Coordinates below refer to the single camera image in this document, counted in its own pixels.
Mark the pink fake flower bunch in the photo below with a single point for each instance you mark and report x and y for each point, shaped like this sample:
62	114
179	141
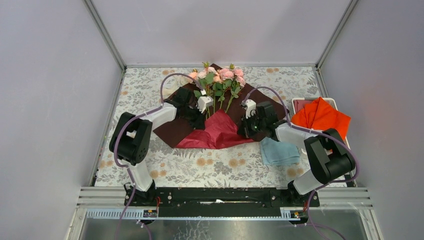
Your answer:
223	85

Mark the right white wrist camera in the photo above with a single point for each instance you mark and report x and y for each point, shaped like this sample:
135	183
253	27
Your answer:
249	107

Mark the orange cloth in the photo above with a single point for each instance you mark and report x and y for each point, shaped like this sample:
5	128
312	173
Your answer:
321	116

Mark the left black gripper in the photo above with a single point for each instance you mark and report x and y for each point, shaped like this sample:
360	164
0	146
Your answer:
198	123

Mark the light blue folded cloth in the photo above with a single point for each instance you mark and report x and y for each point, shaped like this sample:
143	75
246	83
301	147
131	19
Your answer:
277	153

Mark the floral patterned table mat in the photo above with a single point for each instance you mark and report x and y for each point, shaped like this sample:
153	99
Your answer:
237	166

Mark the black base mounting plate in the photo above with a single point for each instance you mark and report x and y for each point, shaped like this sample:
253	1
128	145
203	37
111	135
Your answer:
228	202

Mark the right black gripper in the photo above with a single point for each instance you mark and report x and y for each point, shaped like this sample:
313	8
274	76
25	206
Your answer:
244	129

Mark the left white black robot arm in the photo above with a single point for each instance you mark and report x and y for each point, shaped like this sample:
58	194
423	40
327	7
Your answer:
131	139

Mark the dark red wrapping paper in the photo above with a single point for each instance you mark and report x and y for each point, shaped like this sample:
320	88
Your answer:
220	129

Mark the cream ribbon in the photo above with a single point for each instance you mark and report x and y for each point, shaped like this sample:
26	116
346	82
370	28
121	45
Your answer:
172	84

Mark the white plastic basket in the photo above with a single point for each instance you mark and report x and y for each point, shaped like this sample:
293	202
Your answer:
298	102

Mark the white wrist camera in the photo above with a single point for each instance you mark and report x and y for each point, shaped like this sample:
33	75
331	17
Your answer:
204	101
249	107

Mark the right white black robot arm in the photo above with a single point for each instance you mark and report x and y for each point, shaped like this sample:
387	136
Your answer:
328	156

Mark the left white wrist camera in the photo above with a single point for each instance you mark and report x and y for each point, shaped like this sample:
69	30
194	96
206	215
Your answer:
204	101

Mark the aluminium front rail frame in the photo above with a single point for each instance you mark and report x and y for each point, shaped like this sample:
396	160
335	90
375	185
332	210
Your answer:
109	203

